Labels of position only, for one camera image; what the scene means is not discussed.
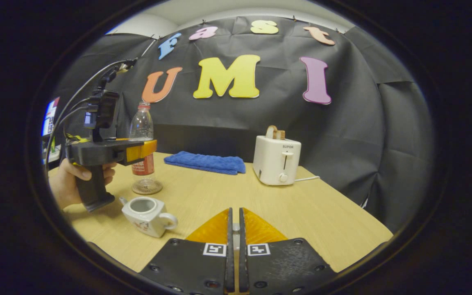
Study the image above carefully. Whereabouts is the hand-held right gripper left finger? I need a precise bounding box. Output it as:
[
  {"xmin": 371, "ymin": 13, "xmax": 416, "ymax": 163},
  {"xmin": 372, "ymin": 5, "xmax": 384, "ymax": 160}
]
[{"xmin": 140, "ymin": 208, "xmax": 235, "ymax": 295}]

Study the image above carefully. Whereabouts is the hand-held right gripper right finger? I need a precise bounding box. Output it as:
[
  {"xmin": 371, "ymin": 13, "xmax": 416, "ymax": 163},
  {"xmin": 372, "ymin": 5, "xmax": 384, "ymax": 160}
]
[{"xmin": 238, "ymin": 208, "xmax": 338, "ymax": 295}]

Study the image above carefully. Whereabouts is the clear plastic water bottle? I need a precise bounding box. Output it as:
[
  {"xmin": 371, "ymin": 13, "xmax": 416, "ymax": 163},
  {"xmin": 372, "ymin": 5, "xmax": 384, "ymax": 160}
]
[{"xmin": 129, "ymin": 102, "xmax": 157, "ymax": 193}]

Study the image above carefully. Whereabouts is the round brown coaster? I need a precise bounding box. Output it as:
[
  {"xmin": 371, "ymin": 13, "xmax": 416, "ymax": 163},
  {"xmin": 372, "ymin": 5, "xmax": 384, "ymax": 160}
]
[{"xmin": 132, "ymin": 179, "xmax": 163, "ymax": 195}]

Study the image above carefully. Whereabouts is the white ceramic teacup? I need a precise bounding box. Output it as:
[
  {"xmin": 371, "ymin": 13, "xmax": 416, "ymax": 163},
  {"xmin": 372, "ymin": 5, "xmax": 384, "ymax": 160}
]
[{"xmin": 119, "ymin": 197, "xmax": 178, "ymax": 238}]

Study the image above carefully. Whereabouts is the computer monitor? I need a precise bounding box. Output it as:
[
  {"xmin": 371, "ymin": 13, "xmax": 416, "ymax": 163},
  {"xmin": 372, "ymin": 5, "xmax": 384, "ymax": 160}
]
[{"xmin": 42, "ymin": 97, "xmax": 60, "ymax": 136}]

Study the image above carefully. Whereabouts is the blue folded towel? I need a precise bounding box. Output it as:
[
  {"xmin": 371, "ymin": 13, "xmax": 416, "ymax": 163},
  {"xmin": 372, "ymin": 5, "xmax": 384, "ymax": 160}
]
[{"xmin": 164, "ymin": 151, "xmax": 246, "ymax": 175}]

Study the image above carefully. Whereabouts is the white toaster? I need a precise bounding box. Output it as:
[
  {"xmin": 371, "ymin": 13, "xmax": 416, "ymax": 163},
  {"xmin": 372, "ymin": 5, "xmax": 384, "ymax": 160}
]
[{"xmin": 253, "ymin": 135, "xmax": 302, "ymax": 186}]

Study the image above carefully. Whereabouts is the toasted bread slice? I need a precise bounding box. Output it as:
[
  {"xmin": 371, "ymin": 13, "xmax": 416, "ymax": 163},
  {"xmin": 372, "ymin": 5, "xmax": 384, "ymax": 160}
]
[{"xmin": 265, "ymin": 125, "xmax": 286, "ymax": 140}]

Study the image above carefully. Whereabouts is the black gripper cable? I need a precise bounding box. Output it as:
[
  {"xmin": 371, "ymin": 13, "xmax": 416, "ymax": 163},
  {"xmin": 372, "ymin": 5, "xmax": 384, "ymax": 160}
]
[{"xmin": 45, "ymin": 59, "xmax": 138, "ymax": 164}]

